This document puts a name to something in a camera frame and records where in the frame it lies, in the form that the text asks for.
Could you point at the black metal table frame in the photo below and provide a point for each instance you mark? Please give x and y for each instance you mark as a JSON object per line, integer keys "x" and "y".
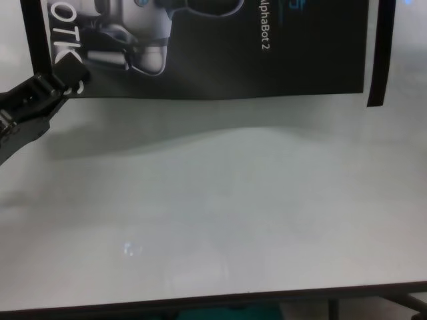
{"x": 333, "y": 310}

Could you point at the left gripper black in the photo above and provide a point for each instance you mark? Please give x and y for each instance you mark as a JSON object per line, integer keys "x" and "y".
{"x": 20, "y": 133}

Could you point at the black robot print poster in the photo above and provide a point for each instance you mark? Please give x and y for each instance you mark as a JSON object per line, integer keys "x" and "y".
{"x": 217, "y": 50}

